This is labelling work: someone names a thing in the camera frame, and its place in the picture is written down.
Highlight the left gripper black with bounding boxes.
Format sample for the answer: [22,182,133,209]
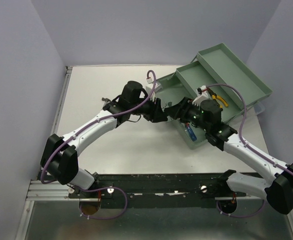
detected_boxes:
[129,93,168,123]

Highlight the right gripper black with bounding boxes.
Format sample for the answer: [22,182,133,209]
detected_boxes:
[164,96,210,133]

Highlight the blue handled screwdriver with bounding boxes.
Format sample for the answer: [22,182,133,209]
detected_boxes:
[185,123,197,142]

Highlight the yellow black pliers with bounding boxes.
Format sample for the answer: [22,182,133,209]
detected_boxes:
[211,93,229,108]

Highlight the grey translucent tool box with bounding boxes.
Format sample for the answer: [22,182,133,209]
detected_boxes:
[152,43,273,151]

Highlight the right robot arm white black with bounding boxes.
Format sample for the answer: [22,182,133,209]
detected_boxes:
[164,97,293,215]

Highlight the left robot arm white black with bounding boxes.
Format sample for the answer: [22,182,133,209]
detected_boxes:
[40,80,168,198]

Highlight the small claw hammer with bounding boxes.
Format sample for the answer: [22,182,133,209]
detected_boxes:
[101,97,111,105]

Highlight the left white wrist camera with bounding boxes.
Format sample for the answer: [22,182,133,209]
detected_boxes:
[145,77,162,102]

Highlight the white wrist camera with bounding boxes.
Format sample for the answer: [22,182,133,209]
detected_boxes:
[145,77,162,102]
[192,85,212,107]

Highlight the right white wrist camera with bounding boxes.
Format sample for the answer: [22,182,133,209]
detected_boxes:
[192,85,212,107]

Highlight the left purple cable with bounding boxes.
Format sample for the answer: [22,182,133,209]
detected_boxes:
[40,70,157,221]

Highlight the purple cable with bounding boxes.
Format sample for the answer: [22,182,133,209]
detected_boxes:
[198,83,293,218]
[40,70,157,221]

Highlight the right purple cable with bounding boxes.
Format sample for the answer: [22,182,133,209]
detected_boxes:
[198,83,293,218]

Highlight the black mounting rail base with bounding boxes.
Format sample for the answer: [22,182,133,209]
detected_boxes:
[68,173,236,209]

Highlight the aluminium extrusion frame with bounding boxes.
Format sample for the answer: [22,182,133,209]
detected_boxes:
[16,179,70,240]

